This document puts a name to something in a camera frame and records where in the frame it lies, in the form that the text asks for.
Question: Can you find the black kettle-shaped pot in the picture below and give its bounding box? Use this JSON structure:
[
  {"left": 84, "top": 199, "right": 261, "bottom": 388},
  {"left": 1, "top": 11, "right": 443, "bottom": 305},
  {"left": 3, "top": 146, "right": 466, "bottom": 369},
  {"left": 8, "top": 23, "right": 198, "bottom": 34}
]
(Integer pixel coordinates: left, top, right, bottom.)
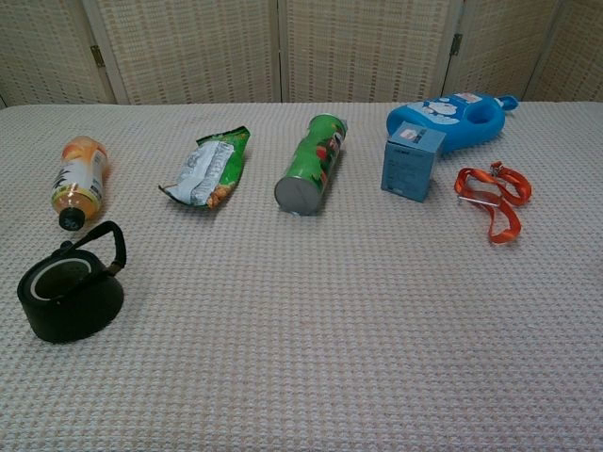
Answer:
[{"left": 16, "top": 219, "right": 128, "bottom": 344}]

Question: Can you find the green chips can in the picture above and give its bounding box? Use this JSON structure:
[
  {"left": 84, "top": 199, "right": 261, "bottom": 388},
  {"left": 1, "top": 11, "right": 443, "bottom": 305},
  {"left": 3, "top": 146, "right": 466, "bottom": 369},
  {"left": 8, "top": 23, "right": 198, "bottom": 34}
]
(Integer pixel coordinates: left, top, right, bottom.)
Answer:
[{"left": 274, "top": 113, "right": 350, "bottom": 218}]

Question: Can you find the white woven tablecloth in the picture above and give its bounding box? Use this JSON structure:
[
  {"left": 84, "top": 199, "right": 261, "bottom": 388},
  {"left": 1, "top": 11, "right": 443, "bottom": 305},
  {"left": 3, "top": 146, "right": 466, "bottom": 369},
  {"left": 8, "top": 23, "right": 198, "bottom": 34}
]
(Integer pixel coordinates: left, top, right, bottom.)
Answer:
[{"left": 0, "top": 101, "right": 603, "bottom": 452}]

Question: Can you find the green snack bag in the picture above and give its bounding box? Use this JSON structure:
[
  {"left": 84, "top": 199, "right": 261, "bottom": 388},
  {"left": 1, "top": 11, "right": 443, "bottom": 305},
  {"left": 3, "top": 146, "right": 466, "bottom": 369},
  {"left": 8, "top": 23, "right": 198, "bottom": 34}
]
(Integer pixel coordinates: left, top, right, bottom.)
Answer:
[{"left": 157, "top": 125, "right": 252, "bottom": 211}]

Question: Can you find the small blue cardboard box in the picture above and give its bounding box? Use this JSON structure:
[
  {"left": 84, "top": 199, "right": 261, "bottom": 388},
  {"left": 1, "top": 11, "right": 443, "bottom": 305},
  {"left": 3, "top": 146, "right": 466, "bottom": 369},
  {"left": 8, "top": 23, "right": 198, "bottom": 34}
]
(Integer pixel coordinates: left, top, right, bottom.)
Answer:
[{"left": 380, "top": 121, "right": 448, "bottom": 203}]

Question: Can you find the blue detergent bottle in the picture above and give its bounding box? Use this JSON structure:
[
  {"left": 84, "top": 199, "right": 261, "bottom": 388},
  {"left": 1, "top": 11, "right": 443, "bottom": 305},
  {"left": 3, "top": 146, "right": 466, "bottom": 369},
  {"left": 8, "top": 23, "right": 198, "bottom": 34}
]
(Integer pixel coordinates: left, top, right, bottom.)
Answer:
[{"left": 385, "top": 92, "right": 520, "bottom": 154}]

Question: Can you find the beige woven folding screen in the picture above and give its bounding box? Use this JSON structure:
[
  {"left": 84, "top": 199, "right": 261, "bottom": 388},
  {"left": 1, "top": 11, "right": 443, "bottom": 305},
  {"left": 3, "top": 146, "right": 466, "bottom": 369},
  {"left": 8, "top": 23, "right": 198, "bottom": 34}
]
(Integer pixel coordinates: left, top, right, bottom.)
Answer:
[{"left": 0, "top": 0, "right": 603, "bottom": 107}]

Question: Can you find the orange juice bottle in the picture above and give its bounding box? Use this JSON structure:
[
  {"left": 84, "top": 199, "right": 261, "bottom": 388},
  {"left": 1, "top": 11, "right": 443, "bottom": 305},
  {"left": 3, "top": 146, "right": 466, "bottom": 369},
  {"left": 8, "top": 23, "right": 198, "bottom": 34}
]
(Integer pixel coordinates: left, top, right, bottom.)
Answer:
[{"left": 50, "top": 135, "right": 110, "bottom": 232}]

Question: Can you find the orange lanyard with clip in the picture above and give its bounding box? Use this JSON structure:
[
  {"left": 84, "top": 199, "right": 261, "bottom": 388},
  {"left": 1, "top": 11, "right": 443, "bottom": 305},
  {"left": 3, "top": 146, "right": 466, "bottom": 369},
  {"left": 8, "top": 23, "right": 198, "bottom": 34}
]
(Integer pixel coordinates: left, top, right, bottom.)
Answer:
[{"left": 453, "top": 161, "right": 533, "bottom": 245}]

